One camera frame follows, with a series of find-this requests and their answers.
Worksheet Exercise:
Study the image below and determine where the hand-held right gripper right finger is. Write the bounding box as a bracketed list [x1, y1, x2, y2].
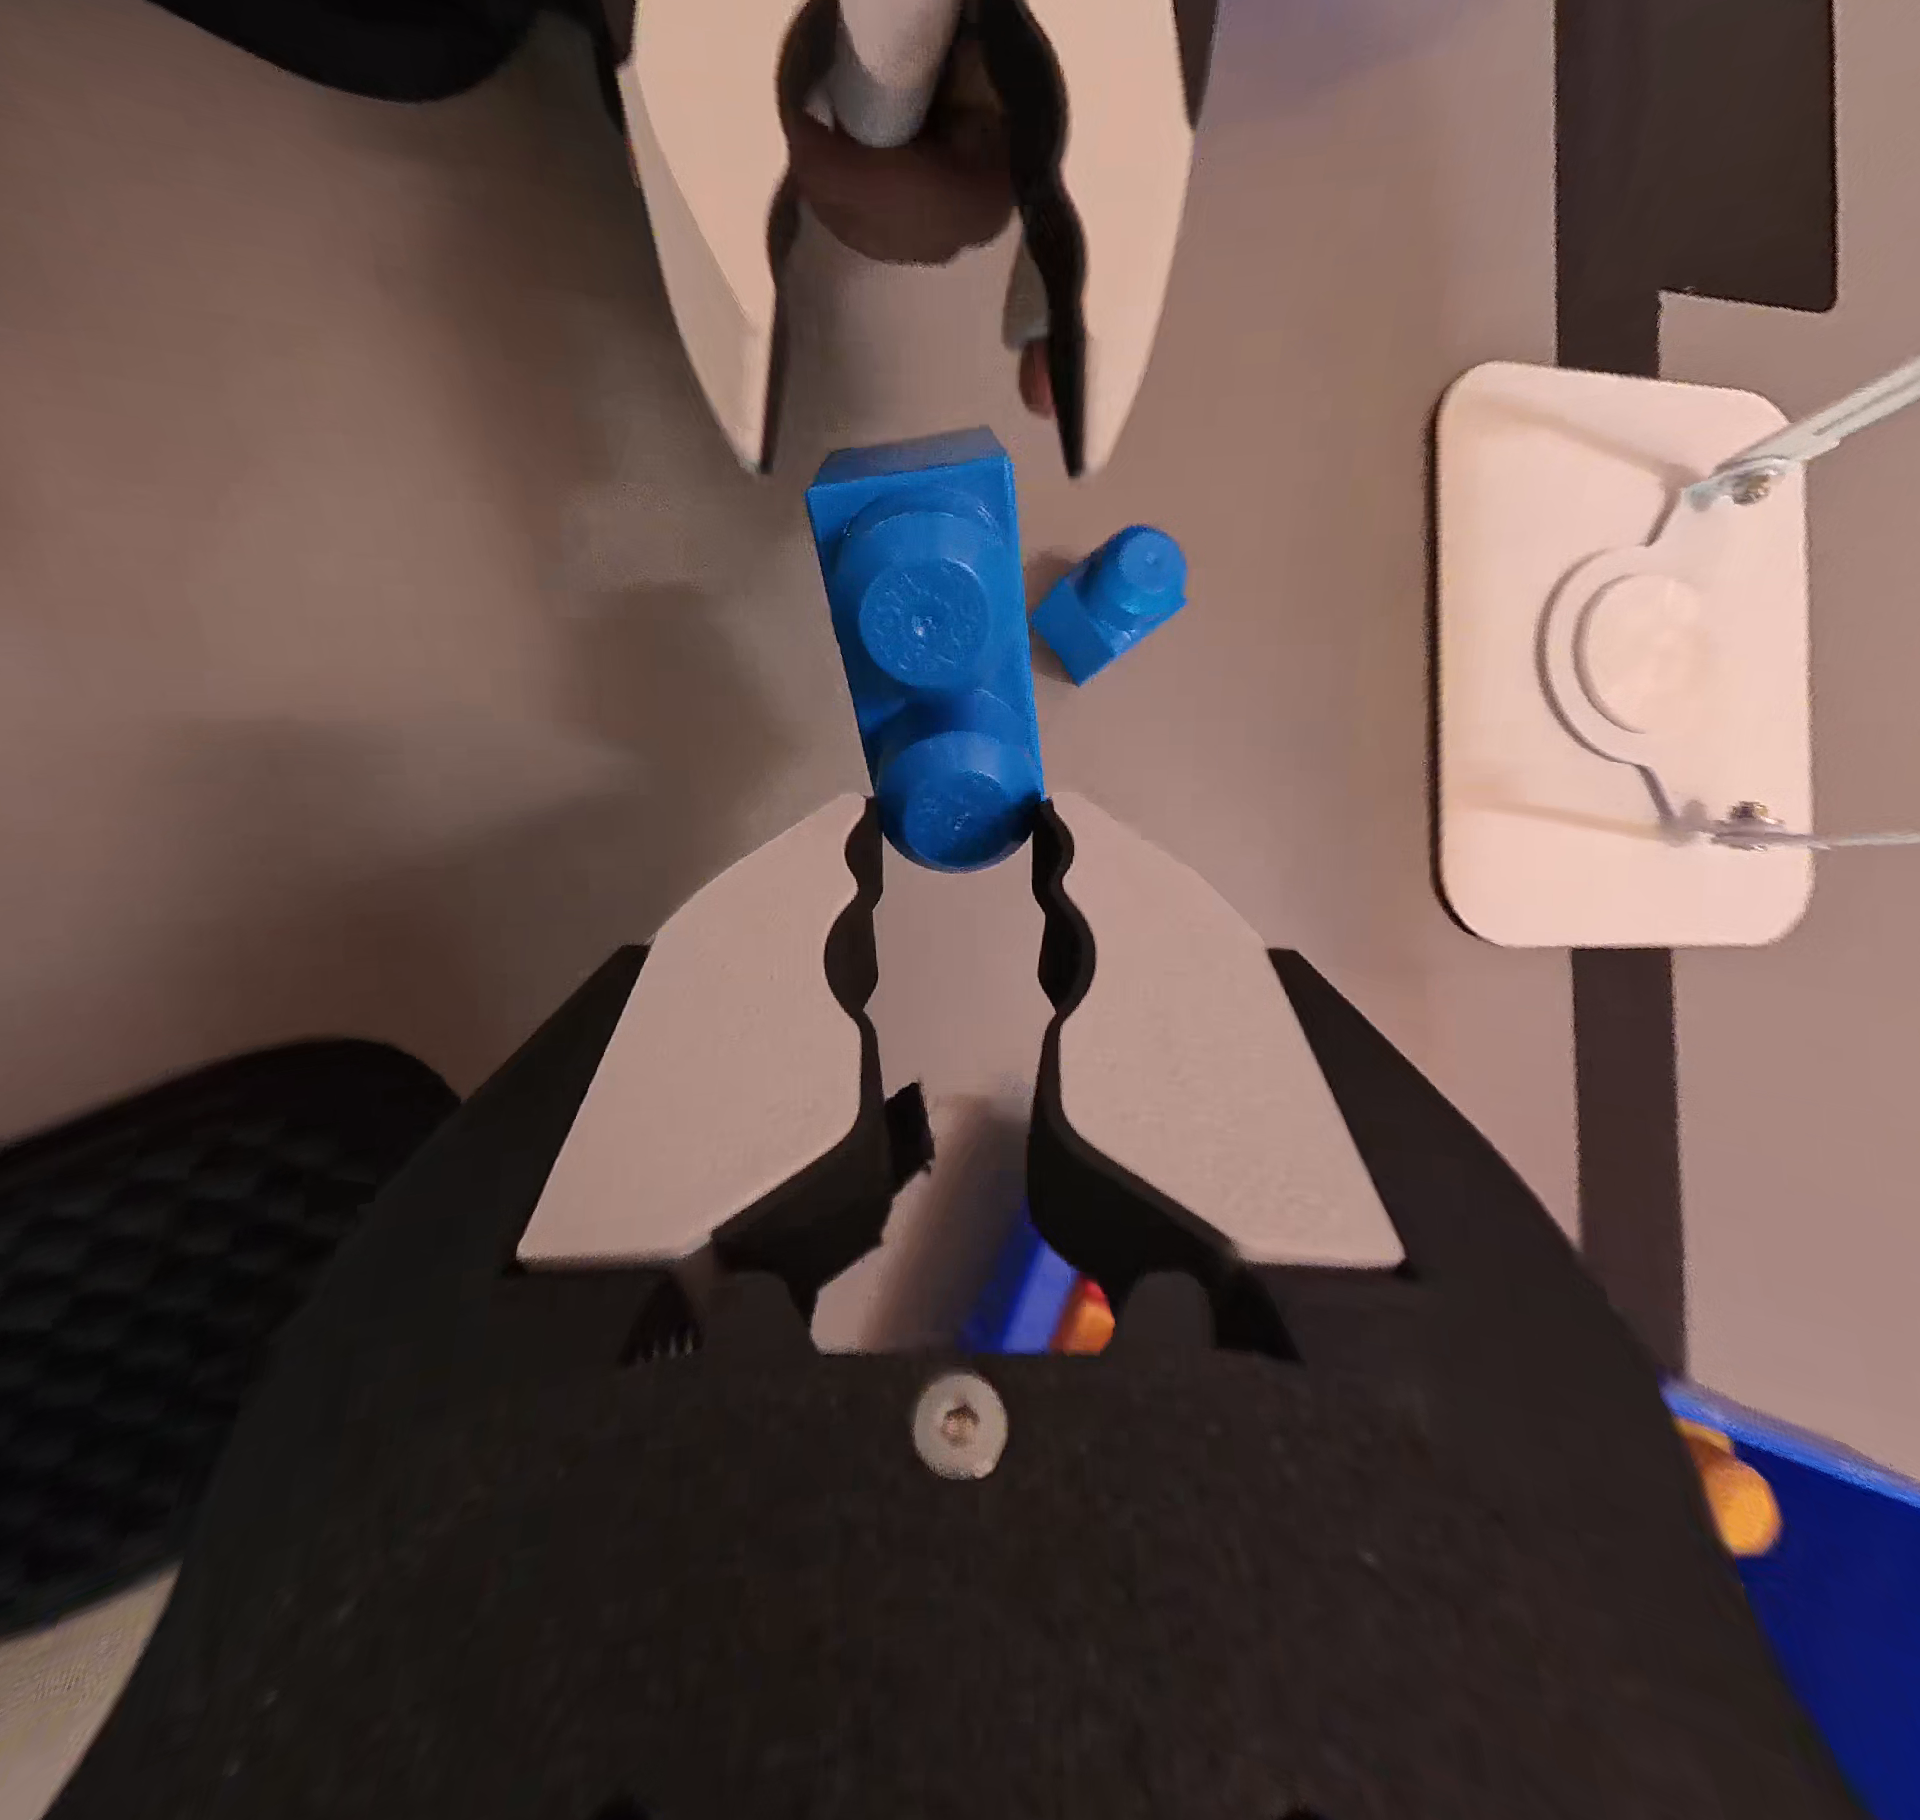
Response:
[1024, 791, 1410, 1312]

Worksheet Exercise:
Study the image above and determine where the blue plastic bin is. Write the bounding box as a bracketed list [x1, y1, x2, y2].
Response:
[962, 1202, 1920, 1820]

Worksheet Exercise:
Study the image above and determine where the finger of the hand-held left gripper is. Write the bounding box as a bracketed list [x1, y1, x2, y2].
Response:
[619, 0, 839, 479]
[981, 0, 1199, 480]

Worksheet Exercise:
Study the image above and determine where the person's left hand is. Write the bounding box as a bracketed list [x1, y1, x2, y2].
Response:
[793, 119, 1065, 427]

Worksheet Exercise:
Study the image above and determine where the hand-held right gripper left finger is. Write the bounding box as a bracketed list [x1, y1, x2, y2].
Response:
[519, 791, 933, 1316]

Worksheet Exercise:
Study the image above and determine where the blue mega block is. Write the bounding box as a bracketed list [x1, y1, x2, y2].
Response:
[1030, 521, 1194, 690]
[806, 427, 1052, 878]

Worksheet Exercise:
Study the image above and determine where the black cable flap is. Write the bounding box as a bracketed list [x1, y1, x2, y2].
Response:
[1548, 0, 1844, 374]

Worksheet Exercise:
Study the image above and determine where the white document stand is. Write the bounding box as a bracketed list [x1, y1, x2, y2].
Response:
[1432, 357, 1920, 950]

